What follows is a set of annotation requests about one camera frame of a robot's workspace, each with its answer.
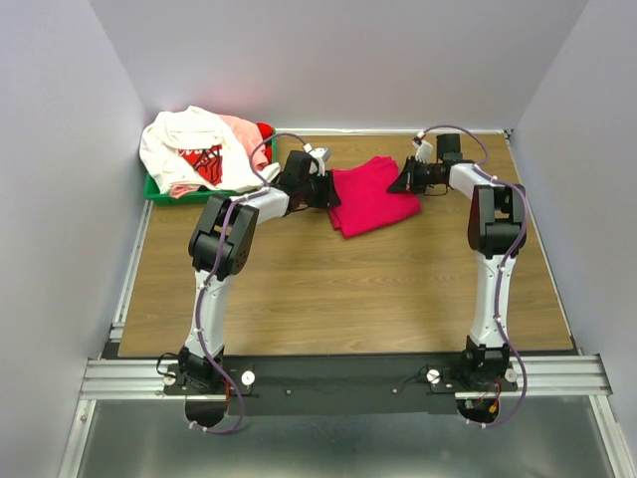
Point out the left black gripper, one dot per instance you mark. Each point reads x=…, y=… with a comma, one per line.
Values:
x=328, y=196

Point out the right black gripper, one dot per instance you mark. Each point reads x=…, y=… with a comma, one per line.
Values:
x=404, y=182

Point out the magenta t shirt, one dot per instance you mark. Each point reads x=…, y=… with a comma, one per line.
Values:
x=365, y=204

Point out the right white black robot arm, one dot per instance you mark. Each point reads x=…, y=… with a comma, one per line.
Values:
x=497, y=231

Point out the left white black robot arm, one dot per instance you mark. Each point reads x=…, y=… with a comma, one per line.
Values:
x=220, y=246

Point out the red t shirt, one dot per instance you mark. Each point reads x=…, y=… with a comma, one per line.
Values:
x=266, y=131

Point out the light pink t shirt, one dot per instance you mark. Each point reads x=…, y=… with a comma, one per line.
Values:
x=222, y=152

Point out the green plastic bin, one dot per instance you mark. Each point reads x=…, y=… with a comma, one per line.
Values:
x=199, y=196

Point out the white printed t shirt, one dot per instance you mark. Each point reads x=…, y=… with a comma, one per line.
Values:
x=193, y=149

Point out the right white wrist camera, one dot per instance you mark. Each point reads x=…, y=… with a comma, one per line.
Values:
x=423, y=148

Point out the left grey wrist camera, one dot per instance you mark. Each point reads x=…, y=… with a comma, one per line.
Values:
x=320, y=156

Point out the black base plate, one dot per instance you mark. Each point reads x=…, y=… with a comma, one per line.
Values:
x=435, y=383

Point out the aluminium frame rail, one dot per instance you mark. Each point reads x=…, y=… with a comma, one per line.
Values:
x=558, y=423

